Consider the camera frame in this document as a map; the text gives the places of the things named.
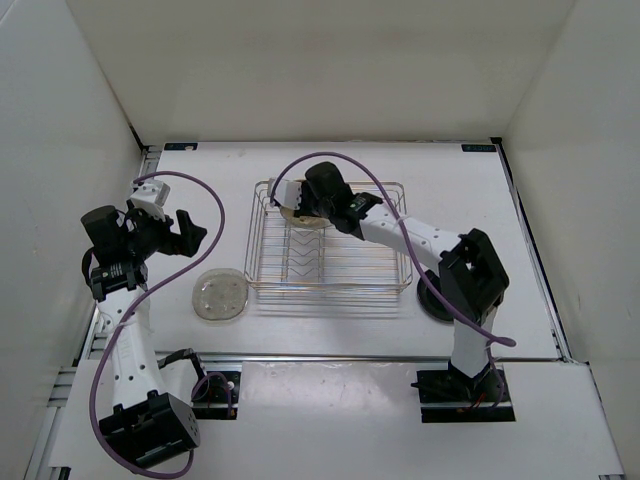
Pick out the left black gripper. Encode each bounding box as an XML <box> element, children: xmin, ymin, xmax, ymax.
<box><xmin>124</xmin><ymin>198</ymin><xmax>206</xmax><ymax>260</ymax></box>

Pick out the beige round plate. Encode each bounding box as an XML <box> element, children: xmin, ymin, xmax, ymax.
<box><xmin>279</xmin><ymin>208</ymin><xmax>330</xmax><ymax>230</ymax></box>

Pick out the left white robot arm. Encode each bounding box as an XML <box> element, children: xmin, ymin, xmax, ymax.
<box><xmin>81</xmin><ymin>205</ymin><xmax>210</xmax><ymax>474</ymax></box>

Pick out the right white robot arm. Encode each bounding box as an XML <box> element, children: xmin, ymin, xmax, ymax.
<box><xmin>282</xmin><ymin>162</ymin><xmax>515</xmax><ymax>400</ymax></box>

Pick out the clear plate front left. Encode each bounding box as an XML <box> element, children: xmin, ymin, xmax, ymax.
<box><xmin>192</xmin><ymin>268</ymin><xmax>249</xmax><ymax>322</ymax></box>

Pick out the black round plate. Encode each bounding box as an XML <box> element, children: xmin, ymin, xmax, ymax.
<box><xmin>416</xmin><ymin>279</ymin><xmax>454</xmax><ymax>324</ymax></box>

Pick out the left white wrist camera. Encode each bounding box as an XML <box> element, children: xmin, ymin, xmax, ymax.
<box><xmin>129</xmin><ymin>179</ymin><xmax>170</xmax><ymax>222</ymax></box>

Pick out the chrome wire dish rack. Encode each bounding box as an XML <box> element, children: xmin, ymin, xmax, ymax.
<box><xmin>244</xmin><ymin>181</ymin><xmax>412</xmax><ymax>303</ymax></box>

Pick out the metal rail bar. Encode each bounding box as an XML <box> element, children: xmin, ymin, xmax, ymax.
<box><xmin>201</xmin><ymin>352</ymin><xmax>449</xmax><ymax>363</ymax></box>

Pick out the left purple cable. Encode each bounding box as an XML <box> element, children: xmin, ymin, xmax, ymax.
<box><xmin>88</xmin><ymin>170</ymin><xmax>234</xmax><ymax>475</ymax></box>

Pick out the purple cable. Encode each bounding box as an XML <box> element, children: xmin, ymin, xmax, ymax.
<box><xmin>88</xmin><ymin>170</ymin><xmax>234</xmax><ymax>475</ymax></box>
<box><xmin>272</xmin><ymin>152</ymin><xmax>516</xmax><ymax>409</ymax></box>

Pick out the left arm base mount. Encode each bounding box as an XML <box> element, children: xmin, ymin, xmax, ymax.
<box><xmin>192</xmin><ymin>364</ymin><xmax>242</xmax><ymax>420</ymax></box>

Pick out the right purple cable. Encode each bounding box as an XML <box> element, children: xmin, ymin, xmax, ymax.
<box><xmin>272</xmin><ymin>152</ymin><xmax>516</xmax><ymax>409</ymax></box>

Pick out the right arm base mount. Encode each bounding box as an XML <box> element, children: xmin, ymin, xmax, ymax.
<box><xmin>411</xmin><ymin>369</ymin><xmax>516</xmax><ymax>424</ymax></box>

